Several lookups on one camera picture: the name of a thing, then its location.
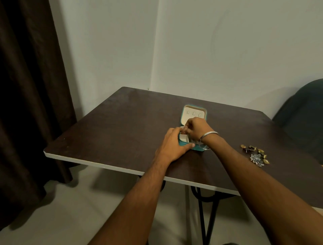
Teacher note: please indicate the person's right fingers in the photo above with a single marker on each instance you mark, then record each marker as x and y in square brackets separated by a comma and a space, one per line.
[188, 128]

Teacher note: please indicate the black metal table legs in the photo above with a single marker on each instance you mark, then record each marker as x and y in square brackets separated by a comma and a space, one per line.
[201, 214]

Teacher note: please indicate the person's right hand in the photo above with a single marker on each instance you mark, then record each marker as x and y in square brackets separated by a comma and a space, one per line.
[200, 127]

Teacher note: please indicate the person's left forearm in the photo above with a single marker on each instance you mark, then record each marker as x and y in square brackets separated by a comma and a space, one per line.
[136, 202]

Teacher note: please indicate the teal jewelry box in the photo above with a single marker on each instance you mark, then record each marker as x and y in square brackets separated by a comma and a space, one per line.
[193, 113]

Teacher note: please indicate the dark brown curtain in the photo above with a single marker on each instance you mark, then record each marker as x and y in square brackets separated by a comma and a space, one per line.
[30, 101]

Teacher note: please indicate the person's left thumb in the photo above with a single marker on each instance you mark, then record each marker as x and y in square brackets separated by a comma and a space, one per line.
[188, 147]

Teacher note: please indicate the person's left hand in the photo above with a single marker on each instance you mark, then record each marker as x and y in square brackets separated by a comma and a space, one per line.
[170, 145]

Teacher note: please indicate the dark green chair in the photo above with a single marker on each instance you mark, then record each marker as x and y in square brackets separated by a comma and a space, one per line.
[302, 118]

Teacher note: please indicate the silver sparkly jewelry piece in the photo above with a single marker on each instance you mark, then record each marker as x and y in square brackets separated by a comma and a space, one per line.
[257, 159]

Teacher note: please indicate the person's right forearm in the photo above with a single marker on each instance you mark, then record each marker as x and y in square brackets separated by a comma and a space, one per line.
[260, 191]

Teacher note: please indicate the silver bangle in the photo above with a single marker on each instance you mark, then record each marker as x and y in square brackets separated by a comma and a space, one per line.
[209, 134]

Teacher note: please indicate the gold earring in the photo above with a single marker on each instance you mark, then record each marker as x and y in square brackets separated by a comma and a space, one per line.
[261, 152]
[266, 161]
[243, 146]
[252, 148]

